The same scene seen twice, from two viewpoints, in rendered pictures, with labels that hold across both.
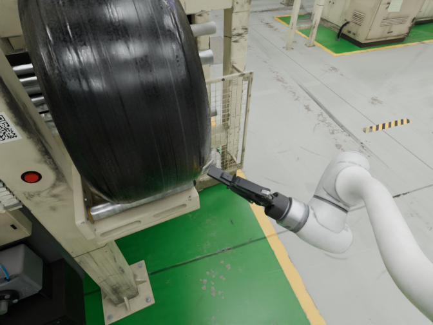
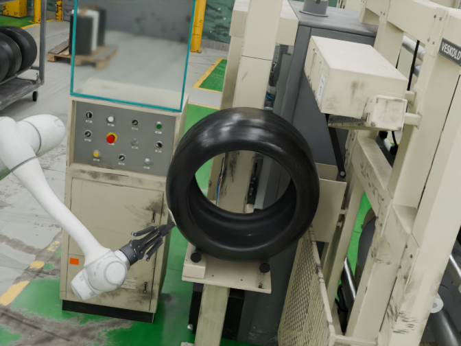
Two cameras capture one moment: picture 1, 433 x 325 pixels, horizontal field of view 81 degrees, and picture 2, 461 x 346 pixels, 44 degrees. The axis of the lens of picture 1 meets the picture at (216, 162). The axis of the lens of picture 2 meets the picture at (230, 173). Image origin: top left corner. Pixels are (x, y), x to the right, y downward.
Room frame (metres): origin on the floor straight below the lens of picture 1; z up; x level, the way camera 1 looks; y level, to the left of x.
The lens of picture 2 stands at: (1.42, -1.72, 2.11)
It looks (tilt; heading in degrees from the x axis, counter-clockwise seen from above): 22 degrees down; 113
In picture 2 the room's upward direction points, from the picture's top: 10 degrees clockwise
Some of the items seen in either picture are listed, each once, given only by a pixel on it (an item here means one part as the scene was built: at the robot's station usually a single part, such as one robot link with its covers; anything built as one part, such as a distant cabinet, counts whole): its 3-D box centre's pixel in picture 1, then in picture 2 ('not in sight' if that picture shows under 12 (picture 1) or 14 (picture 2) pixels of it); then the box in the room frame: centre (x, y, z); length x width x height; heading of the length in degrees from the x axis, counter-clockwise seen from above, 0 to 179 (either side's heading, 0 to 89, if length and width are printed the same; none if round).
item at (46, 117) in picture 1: (49, 95); (320, 201); (0.89, 0.66, 1.05); 0.20 x 0.15 x 0.30; 114
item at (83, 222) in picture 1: (82, 184); not in sight; (0.56, 0.46, 0.90); 0.40 x 0.03 x 0.10; 24
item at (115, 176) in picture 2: not in sight; (121, 204); (-0.21, 0.69, 0.63); 0.56 x 0.41 x 1.27; 24
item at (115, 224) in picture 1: (147, 208); (197, 249); (0.50, 0.24, 0.83); 0.36 x 0.09 x 0.06; 114
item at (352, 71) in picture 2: not in sight; (347, 75); (0.95, 0.31, 1.71); 0.61 x 0.25 x 0.15; 114
